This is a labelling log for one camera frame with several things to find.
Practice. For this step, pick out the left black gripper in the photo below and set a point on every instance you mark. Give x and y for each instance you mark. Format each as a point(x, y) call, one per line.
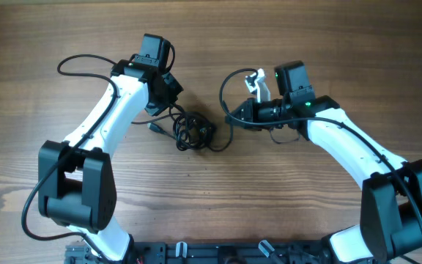
point(176, 89)

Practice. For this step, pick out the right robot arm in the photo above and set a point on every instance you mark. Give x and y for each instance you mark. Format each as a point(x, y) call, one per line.
point(390, 223)

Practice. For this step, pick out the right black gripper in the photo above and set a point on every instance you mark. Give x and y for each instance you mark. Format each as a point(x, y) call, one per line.
point(247, 111)

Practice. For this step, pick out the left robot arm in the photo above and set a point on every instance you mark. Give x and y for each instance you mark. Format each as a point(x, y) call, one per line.
point(76, 187)

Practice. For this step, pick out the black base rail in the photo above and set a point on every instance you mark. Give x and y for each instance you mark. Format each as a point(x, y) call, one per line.
point(229, 253)

